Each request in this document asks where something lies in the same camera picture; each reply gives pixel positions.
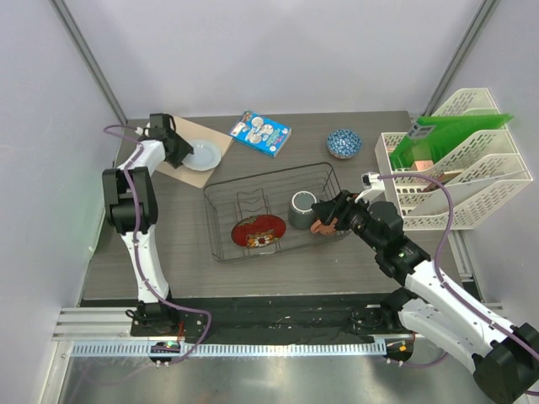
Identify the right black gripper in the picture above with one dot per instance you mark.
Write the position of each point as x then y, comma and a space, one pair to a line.
340, 207

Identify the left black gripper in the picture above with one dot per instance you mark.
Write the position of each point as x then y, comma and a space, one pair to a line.
185, 149

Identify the white plate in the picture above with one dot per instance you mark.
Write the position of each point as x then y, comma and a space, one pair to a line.
206, 155

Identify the pink mug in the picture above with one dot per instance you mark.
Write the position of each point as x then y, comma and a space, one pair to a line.
319, 228

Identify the blue red patterned bowl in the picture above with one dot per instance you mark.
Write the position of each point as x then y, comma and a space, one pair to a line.
343, 144

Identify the dark red plate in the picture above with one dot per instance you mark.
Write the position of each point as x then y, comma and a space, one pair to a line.
258, 231

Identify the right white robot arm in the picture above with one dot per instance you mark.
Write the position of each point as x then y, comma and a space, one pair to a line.
502, 357

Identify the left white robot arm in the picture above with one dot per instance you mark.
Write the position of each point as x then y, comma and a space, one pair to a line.
131, 209

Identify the grey mug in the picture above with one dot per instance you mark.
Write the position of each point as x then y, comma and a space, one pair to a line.
301, 214

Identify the brown items in organizer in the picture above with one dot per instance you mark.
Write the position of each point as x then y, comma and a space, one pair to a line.
444, 176

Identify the green plastic folder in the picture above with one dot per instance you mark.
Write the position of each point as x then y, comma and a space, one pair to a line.
432, 137

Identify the blue picture box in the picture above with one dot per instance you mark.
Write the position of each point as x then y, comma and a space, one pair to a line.
260, 133

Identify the white file organizer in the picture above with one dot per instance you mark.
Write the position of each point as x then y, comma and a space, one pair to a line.
494, 172

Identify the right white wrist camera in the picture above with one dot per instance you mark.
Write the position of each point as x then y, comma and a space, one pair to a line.
373, 187

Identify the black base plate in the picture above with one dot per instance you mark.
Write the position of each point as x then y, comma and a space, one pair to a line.
287, 319

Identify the black wire dish rack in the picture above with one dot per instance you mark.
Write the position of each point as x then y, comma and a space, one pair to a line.
228, 202

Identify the white slotted cable duct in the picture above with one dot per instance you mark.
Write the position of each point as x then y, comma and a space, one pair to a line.
162, 349

